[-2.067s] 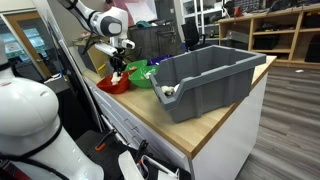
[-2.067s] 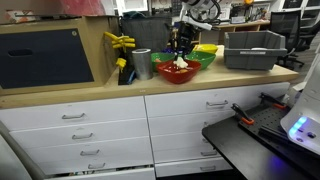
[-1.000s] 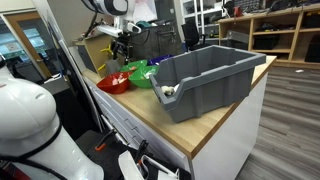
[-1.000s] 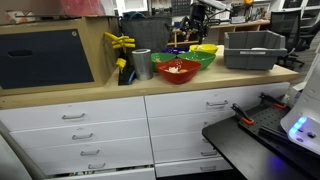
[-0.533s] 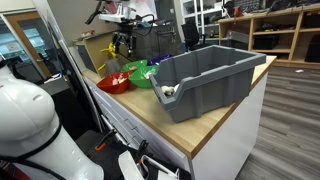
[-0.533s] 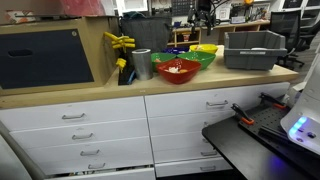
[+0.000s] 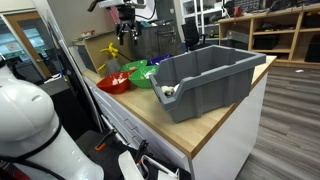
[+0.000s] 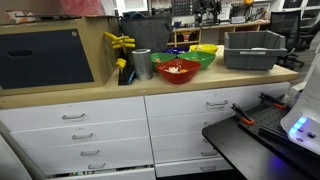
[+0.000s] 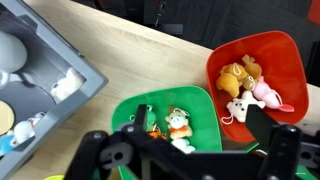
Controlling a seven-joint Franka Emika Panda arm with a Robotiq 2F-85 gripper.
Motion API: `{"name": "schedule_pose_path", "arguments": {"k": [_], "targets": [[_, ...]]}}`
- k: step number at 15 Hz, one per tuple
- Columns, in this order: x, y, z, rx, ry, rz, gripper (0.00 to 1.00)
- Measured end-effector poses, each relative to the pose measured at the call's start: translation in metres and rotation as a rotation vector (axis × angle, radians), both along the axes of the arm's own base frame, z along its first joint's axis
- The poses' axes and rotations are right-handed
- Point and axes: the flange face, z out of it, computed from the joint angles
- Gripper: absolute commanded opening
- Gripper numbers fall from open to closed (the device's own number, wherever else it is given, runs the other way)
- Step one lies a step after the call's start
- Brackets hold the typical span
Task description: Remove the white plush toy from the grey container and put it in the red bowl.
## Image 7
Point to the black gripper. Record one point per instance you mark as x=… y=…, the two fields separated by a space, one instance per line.
x=127 y=16

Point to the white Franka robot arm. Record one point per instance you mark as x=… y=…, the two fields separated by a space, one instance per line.
x=30 y=133

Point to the yellow toy figure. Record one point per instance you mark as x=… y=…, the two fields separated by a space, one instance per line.
x=110 y=50

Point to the small green plastic bowl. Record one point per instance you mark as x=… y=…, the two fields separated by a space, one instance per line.
x=133 y=65

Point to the blue plastic bowl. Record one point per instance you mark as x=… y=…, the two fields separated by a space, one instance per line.
x=158 y=60

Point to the large green plastic bowl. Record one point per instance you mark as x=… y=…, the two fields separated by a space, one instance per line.
x=141 y=78

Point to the red plastic bowl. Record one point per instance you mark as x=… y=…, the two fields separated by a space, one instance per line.
x=115 y=85

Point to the grey plastic bin container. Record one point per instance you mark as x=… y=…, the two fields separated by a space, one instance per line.
x=206 y=86

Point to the teal cloth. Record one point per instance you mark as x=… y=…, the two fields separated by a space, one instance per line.
x=144 y=24

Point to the red plastic bag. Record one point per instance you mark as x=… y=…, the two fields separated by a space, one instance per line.
x=115 y=15

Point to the silver metal cylinder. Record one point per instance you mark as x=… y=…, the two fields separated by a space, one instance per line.
x=113 y=66

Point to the orange white patterned item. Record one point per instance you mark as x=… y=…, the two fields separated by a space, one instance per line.
x=87 y=33

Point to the black office chair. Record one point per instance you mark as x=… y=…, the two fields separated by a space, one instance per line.
x=191 y=35

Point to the wooden door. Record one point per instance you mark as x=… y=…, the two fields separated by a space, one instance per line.
x=20 y=40

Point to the grey equipment case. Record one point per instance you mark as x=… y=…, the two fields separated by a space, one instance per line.
x=237 y=37

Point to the black robot table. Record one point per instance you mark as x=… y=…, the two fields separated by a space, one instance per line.
x=106 y=156

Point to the black storage box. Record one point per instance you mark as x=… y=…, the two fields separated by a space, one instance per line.
x=264 y=42

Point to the white drawer cabinet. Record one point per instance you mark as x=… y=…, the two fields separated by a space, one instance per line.
x=220 y=150

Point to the large wooden shelving unit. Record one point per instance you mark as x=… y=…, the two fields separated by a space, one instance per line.
x=286 y=40

